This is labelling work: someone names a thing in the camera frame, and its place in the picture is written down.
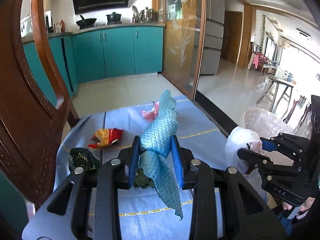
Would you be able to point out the wall air conditioner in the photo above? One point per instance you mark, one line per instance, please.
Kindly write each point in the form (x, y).
(303, 33)

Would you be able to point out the dark green foil packet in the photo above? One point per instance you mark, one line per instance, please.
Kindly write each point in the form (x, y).
(81, 157)

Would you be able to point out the translucent plastic bin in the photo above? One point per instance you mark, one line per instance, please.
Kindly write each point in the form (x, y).
(252, 120)

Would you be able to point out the teal lower cabinets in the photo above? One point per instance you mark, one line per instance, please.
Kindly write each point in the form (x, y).
(120, 52)

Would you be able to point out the pink hanging cloth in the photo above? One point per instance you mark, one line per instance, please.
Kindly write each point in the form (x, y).
(255, 61)

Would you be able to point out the brown wooden door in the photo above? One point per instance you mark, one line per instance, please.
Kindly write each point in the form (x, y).
(232, 37)

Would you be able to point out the brown bottle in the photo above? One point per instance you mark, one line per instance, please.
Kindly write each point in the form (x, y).
(62, 26)

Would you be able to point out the gas stove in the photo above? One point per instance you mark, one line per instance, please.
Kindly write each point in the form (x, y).
(100, 25)

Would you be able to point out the etched glass sliding door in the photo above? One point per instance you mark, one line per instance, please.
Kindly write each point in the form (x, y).
(182, 42)

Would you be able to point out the green crumpled wrapper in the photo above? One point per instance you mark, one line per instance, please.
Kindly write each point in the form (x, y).
(143, 180)

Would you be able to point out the blue cloth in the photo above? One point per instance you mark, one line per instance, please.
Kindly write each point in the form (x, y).
(120, 120)

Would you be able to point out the red yellow snack packet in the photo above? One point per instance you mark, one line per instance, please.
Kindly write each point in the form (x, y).
(106, 137)

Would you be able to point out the black cooking pot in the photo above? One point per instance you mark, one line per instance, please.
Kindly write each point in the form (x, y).
(114, 18)

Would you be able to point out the pink packet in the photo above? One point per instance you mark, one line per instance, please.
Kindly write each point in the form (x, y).
(148, 115)

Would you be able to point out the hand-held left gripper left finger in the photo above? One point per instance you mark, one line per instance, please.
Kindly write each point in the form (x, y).
(135, 160)

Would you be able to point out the white plastic bag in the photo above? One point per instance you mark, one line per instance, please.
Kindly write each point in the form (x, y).
(237, 140)

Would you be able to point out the black wok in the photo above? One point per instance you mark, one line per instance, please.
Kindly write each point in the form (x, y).
(86, 22)

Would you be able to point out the grey refrigerator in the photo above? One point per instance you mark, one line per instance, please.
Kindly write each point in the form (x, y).
(212, 30)

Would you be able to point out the steel pot lid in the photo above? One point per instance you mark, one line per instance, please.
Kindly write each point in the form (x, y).
(135, 13)

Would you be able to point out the clear plastic bin liner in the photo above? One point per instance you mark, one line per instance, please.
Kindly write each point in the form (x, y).
(275, 122)

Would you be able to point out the light wooden bench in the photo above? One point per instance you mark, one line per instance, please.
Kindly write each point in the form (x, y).
(280, 83)

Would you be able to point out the dark wooden table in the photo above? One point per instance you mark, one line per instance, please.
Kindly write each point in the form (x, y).
(297, 110)

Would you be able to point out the person's right hand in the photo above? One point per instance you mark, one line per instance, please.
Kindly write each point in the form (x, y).
(303, 206)

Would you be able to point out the teal quilted cloth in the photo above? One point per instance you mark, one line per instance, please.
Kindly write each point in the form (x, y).
(160, 135)

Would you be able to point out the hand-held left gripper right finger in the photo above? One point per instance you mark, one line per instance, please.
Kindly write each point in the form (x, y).
(177, 162)

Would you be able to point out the steel stock pot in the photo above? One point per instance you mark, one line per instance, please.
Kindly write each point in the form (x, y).
(147, 15)

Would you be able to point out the black kitchen appliance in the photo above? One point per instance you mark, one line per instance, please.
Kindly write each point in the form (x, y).
(48, 25)

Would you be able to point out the grey kitchen countertop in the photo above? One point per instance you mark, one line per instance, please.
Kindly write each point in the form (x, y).
(112, 27)

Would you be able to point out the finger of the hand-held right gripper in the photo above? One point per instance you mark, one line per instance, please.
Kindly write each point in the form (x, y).
(255, 158)
(267, 145)

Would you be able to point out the carved wooden chair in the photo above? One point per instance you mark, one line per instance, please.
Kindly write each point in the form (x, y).
(25, 105)

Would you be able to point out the green leaf garland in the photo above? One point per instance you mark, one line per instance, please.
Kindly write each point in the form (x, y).
(262, 32)

